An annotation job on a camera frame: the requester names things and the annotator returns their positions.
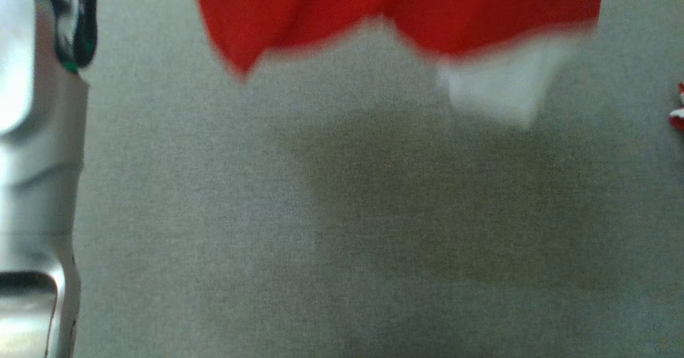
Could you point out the red garment with white trim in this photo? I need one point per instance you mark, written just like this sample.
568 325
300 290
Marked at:
331 10

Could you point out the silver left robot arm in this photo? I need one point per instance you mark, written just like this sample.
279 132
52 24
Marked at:
32 160

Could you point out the grey fabric sofa seat cushion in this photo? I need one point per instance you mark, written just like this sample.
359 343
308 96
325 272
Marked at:
267 213

